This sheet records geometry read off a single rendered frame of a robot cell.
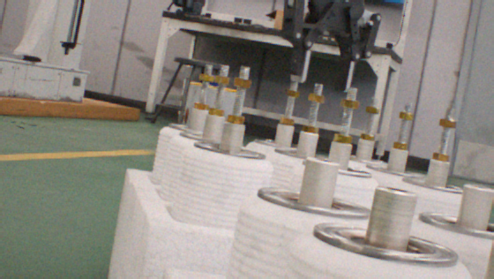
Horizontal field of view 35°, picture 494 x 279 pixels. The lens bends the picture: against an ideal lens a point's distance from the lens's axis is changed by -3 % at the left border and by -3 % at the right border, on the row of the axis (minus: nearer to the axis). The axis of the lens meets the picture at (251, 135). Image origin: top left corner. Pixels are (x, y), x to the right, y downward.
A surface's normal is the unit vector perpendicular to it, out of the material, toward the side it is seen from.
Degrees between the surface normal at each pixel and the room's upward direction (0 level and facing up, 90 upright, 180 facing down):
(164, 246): 90
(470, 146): 90
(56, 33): 90
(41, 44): 90
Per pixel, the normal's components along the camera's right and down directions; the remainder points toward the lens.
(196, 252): 0.21, 0.09
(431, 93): -0.29, 0.00
